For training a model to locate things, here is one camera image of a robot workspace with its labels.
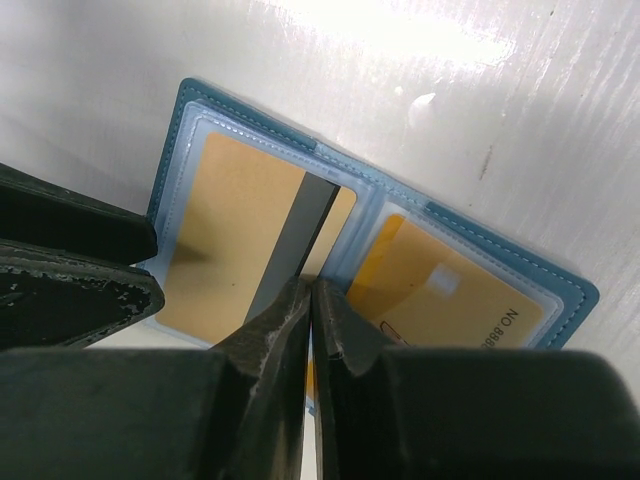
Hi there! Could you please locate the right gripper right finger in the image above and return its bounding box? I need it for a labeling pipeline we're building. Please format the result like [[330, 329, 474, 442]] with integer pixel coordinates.
[[311, 280, 639, 479]]

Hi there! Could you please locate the blue leather card holder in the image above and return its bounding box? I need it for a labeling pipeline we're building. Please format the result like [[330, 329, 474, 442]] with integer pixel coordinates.
[[137, 76, 601, 416]]

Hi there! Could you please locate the gold credit card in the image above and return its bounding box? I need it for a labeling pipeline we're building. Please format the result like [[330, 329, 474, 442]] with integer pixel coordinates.
[[155, 133, 357, 344], [347, 213, 545, 348]]

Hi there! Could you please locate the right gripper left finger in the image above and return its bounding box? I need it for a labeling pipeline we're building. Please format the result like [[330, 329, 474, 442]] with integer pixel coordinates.
[[1, 278, 311, 479]]

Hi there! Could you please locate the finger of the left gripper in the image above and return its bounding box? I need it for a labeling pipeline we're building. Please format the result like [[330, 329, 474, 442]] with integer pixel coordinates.
[[1, 164, 158, 265], [1, 239, 165, 350]]

